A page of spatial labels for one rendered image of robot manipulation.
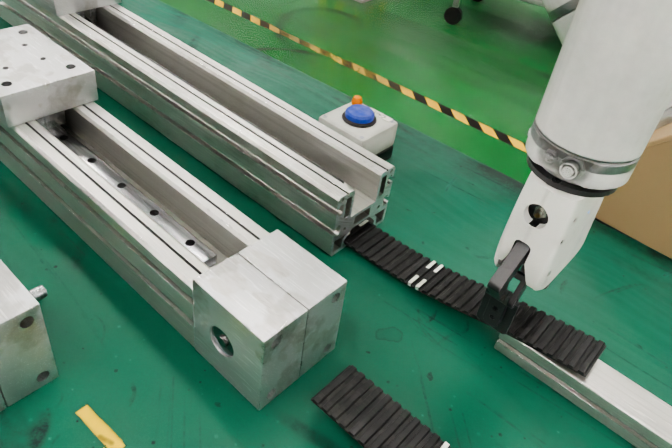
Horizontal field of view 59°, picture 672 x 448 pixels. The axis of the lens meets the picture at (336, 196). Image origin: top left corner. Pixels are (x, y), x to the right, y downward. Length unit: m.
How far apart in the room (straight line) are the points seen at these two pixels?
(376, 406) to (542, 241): 0.19
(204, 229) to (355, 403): 0.23
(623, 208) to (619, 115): 0.41
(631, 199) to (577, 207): 0.35
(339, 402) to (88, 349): 0.24
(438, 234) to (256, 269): 0.29
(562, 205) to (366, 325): 0.24
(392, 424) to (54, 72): 0.54
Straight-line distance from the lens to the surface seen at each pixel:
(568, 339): 0.64
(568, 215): 0.50
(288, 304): 0.51
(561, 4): 0.91
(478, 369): 0.63
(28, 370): 0.57
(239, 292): 0.52
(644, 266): 0.84
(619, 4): 0.44
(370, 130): 0.81
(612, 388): 0.63
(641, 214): 0.86
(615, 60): 0.45
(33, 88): 0.75
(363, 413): 0.53
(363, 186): 0.71
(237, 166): 0.77
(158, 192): 0.68
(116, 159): 0.73
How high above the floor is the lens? 1.25
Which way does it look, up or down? 38 degrees down
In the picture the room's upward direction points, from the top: 9 degrees clockwise
